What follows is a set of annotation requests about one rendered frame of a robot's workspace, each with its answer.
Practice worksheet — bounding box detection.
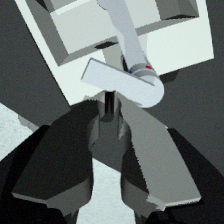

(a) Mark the white rectangular sink basin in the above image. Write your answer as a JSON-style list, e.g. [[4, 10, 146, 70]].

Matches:
[[15, 0, 214, 105]]

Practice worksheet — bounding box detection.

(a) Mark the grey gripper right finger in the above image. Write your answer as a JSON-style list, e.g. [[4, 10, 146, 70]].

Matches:
[[110, 90, 224, 224]]

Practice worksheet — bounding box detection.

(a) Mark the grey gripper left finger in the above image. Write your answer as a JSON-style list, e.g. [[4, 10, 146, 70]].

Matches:
[[0, 90, 110, 224]]

